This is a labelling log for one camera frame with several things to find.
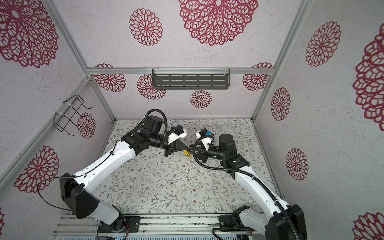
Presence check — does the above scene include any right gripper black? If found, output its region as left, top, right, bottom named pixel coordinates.
left=188, top=142, right=227, bottom=165

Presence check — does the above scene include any yellow key tag windowed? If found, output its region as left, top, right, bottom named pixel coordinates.
left=184, top=151, right=192, bottom=158

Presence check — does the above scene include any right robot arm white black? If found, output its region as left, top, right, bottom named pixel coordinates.
left=189, top=130, right=308, bottom=240

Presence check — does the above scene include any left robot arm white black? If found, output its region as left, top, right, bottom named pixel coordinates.
left=58, top=109, right=188, bottom=233

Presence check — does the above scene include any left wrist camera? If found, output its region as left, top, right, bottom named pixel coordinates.
left=168, top=125, right=187, bottom=145

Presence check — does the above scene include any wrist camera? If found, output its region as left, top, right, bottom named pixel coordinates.
left=195, top=128, right=214, bottom=151
left=168, top=125, right=187, bottom=145

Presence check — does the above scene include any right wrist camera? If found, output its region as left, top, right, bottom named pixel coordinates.
left=195, top=128, right=214, bottom=151

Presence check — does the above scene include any grey slotted wall shelf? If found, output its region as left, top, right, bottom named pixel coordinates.
left=152, top=69, right=231, bottom=90

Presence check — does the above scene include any black wire wall basket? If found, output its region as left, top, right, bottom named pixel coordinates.
left=53, top=95, right=92, bottom=136

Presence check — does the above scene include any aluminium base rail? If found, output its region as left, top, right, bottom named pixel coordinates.
left=53, top=212, right=306, bottom=238

